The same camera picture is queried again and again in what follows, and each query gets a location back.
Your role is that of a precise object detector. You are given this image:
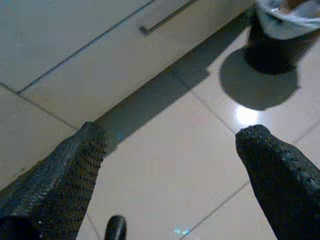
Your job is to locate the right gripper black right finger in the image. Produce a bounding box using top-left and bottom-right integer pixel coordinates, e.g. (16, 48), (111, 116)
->
(234, 124), (320, 240)

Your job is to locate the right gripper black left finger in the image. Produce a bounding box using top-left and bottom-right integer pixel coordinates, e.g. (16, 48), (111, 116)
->
(0, 121), (114, 240)

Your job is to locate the white kitchen cabinet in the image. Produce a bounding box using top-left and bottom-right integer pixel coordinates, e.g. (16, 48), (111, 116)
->
(0, 0), (253, 183)

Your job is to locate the shiny black robot foot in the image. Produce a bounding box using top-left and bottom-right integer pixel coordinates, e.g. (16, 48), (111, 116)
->
(104, 215), (128, 240)

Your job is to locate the black waste bin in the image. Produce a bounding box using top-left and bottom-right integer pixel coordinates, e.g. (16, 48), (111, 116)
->
(244, 14), (310, 76)

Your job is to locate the grey bin liner bag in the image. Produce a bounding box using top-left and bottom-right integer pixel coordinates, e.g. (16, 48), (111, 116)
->
(255, 0), (320, 40)

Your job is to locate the metal cabinet handle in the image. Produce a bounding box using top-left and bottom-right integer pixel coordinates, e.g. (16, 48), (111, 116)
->
(139, 0), (200, 35)

